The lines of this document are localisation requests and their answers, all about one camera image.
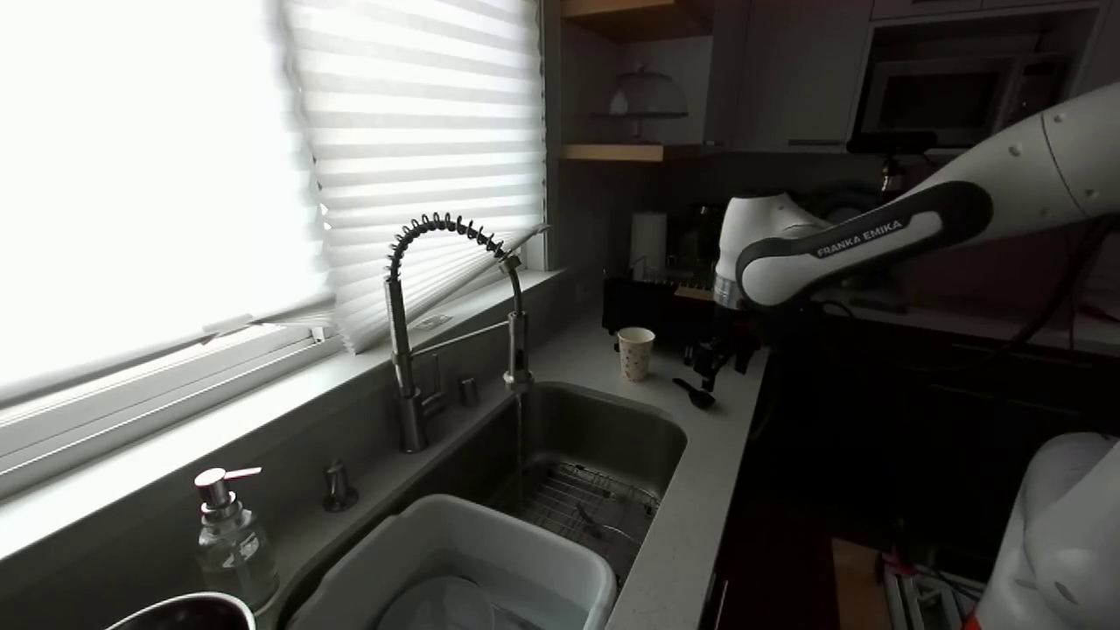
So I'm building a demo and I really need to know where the black spatula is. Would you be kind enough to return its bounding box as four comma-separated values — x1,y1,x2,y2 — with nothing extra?
669,372,718,412

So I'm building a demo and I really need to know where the white paper towel roll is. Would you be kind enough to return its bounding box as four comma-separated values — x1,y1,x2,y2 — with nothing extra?
628,206,673,284

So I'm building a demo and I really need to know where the stainless steel sink basin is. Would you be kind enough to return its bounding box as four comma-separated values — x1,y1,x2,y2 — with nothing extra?
277,377,690,630

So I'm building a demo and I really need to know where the metal wire sink grid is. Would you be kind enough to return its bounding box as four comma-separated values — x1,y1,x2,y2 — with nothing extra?
488,452,667,554

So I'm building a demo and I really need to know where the glass dome cake stand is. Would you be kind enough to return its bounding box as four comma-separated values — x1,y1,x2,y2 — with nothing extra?
585,64,695,149

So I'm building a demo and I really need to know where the round bowl with light rim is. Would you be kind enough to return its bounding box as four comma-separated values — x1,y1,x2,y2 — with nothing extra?
101,587,263,630

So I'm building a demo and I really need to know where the built-in microwave oven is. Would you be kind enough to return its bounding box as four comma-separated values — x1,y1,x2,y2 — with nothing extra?
855,49,1059,149

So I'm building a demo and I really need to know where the white pleated window blind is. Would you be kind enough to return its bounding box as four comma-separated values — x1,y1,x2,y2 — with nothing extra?
277,0,555,354

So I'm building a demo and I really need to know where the wooden wall shelf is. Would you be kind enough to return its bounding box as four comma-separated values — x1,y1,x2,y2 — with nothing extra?
558,0,713,43
558,139,709,167

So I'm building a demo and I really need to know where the chrome spring kitchen faucet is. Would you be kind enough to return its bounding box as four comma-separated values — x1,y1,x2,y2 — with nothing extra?
383,210,535,459

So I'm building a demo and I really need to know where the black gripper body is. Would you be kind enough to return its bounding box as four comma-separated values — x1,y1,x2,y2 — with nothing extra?
698,305,772,377

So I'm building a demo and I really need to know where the white plastic dish tub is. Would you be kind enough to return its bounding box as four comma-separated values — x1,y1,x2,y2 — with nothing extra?
283,490,620,630

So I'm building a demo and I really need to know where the white paper cup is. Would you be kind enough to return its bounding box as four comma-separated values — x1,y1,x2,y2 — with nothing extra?
612,326,660,384

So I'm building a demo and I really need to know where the small metal sink fitting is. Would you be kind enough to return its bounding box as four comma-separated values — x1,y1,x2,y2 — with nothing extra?
320,456,360,515

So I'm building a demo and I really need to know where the clear soap pump dispenser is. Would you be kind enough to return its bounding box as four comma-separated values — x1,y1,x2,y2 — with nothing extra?
191,463,283,611

